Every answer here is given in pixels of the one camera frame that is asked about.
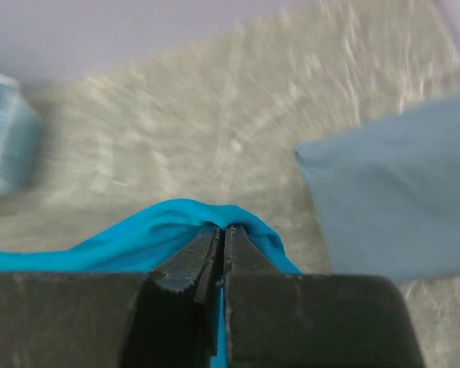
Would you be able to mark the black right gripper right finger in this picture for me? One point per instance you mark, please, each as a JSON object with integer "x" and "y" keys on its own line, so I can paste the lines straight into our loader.
{"x": 278, "y": 319}

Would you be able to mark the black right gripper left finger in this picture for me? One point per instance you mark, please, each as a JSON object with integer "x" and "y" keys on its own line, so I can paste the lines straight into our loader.
{"x": 166, "y": 317}

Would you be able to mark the bright blue t shirt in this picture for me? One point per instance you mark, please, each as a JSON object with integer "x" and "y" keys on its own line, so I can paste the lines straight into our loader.
{"x": 145, "y": 240}

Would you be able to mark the folded grey-blue t shirt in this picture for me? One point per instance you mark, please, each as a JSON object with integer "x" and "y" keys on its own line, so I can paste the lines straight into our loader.
{"x": 387, "y": 194}

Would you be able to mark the white plastic laundry basket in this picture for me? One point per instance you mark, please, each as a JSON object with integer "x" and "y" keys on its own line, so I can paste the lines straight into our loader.
{"x": 20, "y": 129}

